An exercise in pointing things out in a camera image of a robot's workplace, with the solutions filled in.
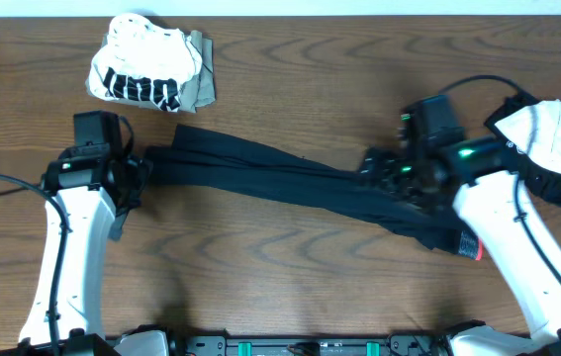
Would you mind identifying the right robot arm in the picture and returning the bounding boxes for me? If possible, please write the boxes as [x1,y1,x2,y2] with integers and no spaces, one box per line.
[359,95,561,355]

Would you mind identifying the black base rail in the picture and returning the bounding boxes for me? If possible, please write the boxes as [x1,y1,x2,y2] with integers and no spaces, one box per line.
[169,331,454,356]

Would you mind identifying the white shirt with black print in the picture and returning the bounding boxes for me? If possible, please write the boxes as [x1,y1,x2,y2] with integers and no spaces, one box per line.
[89,13,203,113]

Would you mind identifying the black and white garment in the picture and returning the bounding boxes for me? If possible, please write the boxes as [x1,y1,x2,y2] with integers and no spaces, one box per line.
[485,94,561,207]

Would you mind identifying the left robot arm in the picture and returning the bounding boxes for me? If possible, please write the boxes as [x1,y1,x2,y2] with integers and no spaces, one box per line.
[9,111,170,355]

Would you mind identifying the black pants with red waistband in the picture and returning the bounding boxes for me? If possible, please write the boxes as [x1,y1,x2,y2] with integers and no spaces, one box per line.
[144,125,483,260]

